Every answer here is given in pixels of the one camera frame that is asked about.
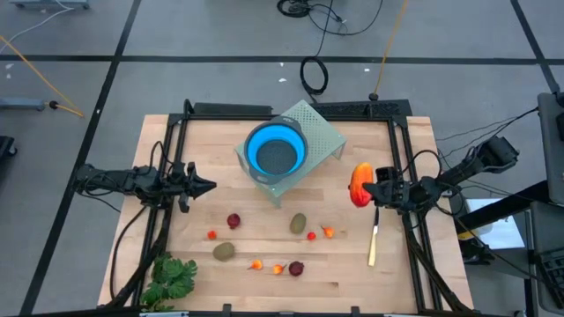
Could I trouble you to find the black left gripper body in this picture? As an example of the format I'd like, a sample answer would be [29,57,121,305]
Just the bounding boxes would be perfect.
[165,161,195,198]

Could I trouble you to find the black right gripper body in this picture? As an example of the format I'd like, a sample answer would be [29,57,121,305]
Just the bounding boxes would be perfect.
[383,179,418,210]

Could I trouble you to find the brown-green kiwi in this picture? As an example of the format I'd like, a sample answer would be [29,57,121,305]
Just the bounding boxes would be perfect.
[289,212,308,235]
[211,241,236,262]

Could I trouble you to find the blue collapsible colander grey rim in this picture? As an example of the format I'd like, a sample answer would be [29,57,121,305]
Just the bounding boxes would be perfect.
[243,114,309,186]

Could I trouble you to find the black smooth controller box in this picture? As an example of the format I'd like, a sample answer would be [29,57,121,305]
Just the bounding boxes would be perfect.
[192,102,274,117]

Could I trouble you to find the green perforated metal shelf riser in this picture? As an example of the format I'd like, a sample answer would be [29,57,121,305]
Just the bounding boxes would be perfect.
[234,99,348,209]

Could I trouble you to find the black perforated controller box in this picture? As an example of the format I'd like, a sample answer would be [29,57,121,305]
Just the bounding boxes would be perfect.
[310,99,413,118]

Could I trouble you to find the black stand beam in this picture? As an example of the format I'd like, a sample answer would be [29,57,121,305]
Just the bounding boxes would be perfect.
[453,179,552,230]

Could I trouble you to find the green leafy plant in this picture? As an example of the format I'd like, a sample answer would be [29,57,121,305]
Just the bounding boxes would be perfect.
[139,252,198,313]

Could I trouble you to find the white sheet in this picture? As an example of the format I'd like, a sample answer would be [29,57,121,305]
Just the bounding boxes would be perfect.
[464,197,526,251]

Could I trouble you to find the grey monitor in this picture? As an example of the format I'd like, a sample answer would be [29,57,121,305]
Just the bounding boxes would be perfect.
[536,91,564,206]

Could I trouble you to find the grey laptop computer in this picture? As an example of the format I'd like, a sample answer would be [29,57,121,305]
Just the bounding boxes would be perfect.
[528,200,564,316]

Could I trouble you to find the grey stand foot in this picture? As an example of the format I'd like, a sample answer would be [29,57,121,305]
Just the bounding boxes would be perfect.
[8,0,92,11]
[0,97,48,112]

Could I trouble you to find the black floor equipment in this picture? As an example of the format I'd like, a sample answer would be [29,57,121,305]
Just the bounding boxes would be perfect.
[0,135,19,159]

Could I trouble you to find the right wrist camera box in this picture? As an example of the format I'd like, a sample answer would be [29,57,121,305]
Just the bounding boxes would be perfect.
[375,166,400,184]

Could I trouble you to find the black blade cream handle knife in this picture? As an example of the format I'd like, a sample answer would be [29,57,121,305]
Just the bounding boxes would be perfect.
[367,206,381,268]

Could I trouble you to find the yellow hanging cable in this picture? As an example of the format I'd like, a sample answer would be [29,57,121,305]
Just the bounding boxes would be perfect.
[368,0,410,101]

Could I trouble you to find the thin black floor cables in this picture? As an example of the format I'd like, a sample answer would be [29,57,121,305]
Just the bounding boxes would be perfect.
[435,105,541,160]

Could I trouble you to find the black coiled hanging cable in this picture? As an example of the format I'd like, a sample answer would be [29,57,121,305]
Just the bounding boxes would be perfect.
[299,0,349,105]

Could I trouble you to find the yellow floor cable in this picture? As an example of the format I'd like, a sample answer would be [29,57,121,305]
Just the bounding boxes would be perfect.
[0,34,85,119]

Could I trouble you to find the black cable bundle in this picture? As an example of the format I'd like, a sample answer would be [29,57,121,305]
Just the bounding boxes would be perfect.
[276,0,384,37]

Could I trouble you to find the white floor cable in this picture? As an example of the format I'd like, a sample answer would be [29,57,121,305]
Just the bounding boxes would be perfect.
[0,6,71,43]

